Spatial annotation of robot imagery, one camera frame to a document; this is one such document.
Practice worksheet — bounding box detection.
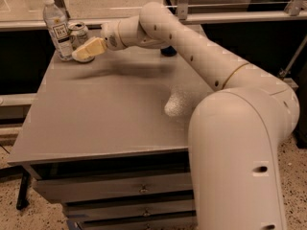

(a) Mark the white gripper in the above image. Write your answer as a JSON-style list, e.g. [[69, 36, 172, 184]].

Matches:
[[72, 20, 126, 61]]

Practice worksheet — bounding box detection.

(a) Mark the green 7up can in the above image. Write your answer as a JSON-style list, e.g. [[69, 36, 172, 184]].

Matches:
[[68, 22, 95, 63]]

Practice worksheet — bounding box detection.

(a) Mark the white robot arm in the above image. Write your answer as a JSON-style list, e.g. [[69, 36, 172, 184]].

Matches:
[[72, 2, 299, 230]]

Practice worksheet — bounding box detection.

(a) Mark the clear plastic water bottle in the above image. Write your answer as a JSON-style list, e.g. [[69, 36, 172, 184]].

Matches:
[[42, 0, 73, 61]]

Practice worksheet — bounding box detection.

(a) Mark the blue pepsi can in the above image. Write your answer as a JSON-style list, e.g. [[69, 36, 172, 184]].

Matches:
[[160, 46, 177, 57]]

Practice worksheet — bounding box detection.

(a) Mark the grey drawer cabinet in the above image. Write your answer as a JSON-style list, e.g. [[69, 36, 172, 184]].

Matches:
[[8, 24, 224, 230]]

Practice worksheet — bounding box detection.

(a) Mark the top grey drawer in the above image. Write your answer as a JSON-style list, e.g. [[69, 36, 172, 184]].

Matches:
[[34, 172, 192, 203]]

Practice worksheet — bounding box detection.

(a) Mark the grey drawer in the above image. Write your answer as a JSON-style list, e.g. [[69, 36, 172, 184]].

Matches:
[[34, 172, 192, 203], [63, 198, 195, 221], [81, 214, 197, 230]]

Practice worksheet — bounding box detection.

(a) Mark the black floor stand leg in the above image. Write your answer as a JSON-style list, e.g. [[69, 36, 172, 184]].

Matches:
[[16, 171, 30, 211]]

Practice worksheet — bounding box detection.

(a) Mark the middle grey drawer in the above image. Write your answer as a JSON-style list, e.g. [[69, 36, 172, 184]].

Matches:
[[63, 198, 195, 221]]

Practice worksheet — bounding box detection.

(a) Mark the bottom grey drawer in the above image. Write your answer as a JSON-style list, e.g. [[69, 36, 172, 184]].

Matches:
[[81, 214, 197, 230]]

